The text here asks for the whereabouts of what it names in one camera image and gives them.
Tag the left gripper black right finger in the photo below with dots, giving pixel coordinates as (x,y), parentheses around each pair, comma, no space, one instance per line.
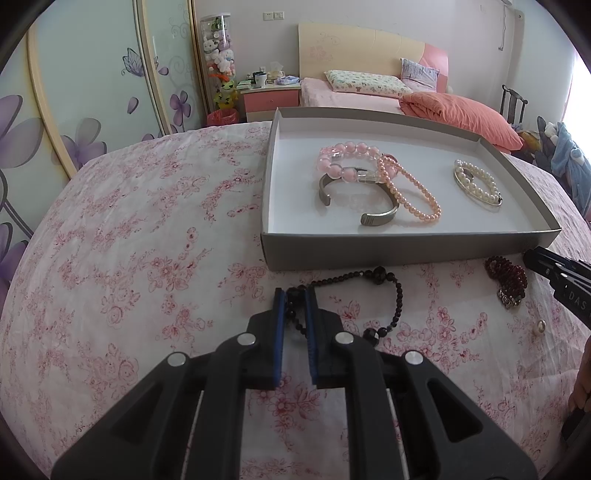
(405,417)

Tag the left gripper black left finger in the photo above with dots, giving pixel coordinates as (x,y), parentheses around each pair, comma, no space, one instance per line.
(184,419)

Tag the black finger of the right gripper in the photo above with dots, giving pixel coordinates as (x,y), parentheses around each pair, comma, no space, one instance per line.
(555,267)

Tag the person right hand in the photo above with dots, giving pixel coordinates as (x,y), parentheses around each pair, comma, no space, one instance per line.
(580,396)

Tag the thin silver bangle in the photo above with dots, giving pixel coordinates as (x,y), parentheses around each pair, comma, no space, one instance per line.
(477,183)

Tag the blue plush robe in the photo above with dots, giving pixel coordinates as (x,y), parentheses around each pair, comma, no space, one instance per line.
(561,156)

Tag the black wooden chair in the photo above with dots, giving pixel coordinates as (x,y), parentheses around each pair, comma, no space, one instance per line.
(513,106)

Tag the orange folded duvet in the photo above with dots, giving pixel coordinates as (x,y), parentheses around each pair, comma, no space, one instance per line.
(463,113)

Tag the floral pink bedsheet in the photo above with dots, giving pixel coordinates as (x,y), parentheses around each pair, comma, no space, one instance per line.
(155,248)

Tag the grey cardboard tray box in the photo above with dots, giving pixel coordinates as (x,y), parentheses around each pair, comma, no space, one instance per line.
(352,188)

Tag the lilac patterned pillow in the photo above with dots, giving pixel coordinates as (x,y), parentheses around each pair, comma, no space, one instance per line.
(419,78)

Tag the floral white pillow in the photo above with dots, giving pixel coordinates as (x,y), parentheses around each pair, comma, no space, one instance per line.
(344,81)

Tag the beige pink headboard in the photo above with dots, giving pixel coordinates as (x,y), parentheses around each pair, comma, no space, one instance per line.
(323,47)

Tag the pink bedside table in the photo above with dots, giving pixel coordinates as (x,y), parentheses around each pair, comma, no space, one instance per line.
(259,104)

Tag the red trash bin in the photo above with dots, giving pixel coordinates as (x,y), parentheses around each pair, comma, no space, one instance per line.
(223,117)

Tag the white mug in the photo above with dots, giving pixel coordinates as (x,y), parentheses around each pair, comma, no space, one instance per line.
(259,79)

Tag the floral sliding wardrobe door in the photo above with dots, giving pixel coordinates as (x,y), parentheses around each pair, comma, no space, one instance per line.
(88,78)

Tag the clear tube of plush toys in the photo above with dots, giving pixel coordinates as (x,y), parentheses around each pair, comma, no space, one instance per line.
(218,59)

